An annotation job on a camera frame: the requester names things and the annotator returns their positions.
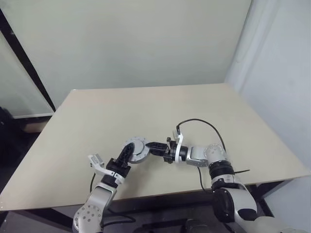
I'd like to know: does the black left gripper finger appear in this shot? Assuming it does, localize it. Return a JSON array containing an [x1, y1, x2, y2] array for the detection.
[[116, 142, 135, 166]]

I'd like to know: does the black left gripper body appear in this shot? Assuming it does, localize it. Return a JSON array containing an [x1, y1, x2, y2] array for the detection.
[[106, 157, 132, 179]]

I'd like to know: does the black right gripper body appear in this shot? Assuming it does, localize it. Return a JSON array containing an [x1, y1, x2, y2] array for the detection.
[[163, 137, 179, 165]]

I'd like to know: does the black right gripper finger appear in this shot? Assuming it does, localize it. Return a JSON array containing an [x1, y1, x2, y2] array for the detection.
[[146, 142, 168, 151], [149, 148, 168, 157]]

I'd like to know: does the grey motor housing copper stator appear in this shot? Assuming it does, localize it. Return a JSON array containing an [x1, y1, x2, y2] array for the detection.
[[126, 150, 152, 165]]

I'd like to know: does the grey window ledge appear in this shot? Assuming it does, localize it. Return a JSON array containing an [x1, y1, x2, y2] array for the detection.
[[14, 113, 54, 119]]

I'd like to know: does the black bulky object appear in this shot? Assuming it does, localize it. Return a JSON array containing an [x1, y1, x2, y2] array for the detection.
[[0, 106, 15, 133]]

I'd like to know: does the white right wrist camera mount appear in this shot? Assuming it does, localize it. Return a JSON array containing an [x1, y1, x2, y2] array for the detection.
[[172, 130, 185, 163]]

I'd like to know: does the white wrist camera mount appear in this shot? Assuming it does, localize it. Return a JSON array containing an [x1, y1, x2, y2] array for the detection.
[[172, 130, 185, 163], [87, 153, 124, 184]]

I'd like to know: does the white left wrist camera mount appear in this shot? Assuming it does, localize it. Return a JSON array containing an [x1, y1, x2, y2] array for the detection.
[[87, 153, 124, 184]]

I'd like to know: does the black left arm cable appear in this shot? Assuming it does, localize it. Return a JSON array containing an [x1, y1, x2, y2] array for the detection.
[[88, 172, 97, 194]]

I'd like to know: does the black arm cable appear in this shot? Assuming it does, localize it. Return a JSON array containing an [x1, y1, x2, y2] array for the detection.
[[175, 118, 226, 192], [88, 172, 97, 194]]

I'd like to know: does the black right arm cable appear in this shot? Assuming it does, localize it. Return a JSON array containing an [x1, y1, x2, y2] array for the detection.
[[175, 118, 226, 192]]

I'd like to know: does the black diagonal frame post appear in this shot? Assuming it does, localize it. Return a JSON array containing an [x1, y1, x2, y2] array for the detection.
[[0, 7, 57, 114]]

